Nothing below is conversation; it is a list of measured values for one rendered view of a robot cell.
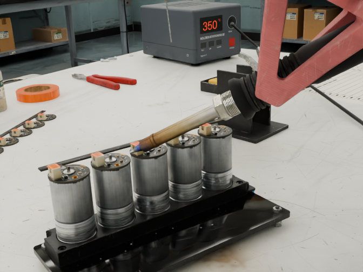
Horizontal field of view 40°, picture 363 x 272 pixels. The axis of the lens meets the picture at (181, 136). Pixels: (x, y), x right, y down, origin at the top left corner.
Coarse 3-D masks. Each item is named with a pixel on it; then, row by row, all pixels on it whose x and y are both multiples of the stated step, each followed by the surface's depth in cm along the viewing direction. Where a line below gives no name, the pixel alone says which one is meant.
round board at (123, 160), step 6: (108, 156) 32; (114, 156) 32; (120, 156) 32; (126, 156) 32; (108, 162) 30; (114, 162) 31; (120, 162) 31; (126, 162) 31; (96, 168) 30; (102, 168) 30; (108, 168) 30; (114, 168) 30
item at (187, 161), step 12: (168, 156) 34; (180, 156) 33; (192, 156) 33; (168, 168) 34; (180, 168) 34; (192, 168) 34; (180, 180) 34; (192, 180) 34; (180, 192) 34; (192, 192) 34
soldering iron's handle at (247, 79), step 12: (348, 24) 25; (324, 36) 26; (336, 36) 25; (300, 48) 26; (312, 48) 25; (288, 60) 26; (300, 60) 26; (348, 60) 25; (360, 60) 25; (252, 72) 27; (288, 72) 26; (336, 72) 26; (228, 84) 27; (240, 84) 27; (252, 84) 26; (240, 96) 26; (252, 96) 27; (240, 108) 27; (252, 108) 27
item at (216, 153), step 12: (204, 144) 35; (216, 144) 35; (228, 144) 35; (204, 156) 35; (216, 156) 35; (228, 156) 35; (204, 168) 36; (216, 168) 35; (228, 168) 36; (204, 180) 36; (216, 180) 36; (228, 180) 36
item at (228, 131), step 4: (220, 128) 36; (224, 128) 36; (228, 128) 36; (212, 132) 35; (216, 132) 35; (220, 132) 35; (224, 132) 35; (228, 132) 35; (204, 136) 35; (208, 136) 34; (212, 136) 34; (216, 136) 34; (220, 136) 34; (224, 136) 34
